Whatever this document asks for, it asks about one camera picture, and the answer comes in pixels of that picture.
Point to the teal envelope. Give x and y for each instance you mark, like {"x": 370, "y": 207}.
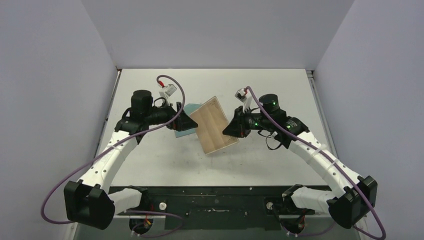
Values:
{"x": 187, "y": 122}

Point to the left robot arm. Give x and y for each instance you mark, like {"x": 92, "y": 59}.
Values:
{"x": 88, "y": 200}

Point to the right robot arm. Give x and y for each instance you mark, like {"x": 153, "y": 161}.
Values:
{"x": 350, "y": 195}

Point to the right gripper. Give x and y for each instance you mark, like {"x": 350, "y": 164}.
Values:
{"x": 237, "y": 127}

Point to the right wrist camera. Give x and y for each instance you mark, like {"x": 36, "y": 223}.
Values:
{"x": 243, "y": 96}

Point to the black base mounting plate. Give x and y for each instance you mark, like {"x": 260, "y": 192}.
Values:
{"x": 225, "y": 208}

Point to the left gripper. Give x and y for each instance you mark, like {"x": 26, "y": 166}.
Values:
{"x": 182, "y": 122}

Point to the aluminium frame rail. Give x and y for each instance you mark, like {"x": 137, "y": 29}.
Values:
{"x": 317, "y": 228}

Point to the tan letter paper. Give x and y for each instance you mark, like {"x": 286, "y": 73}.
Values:
{"x": 211, "y": 121}

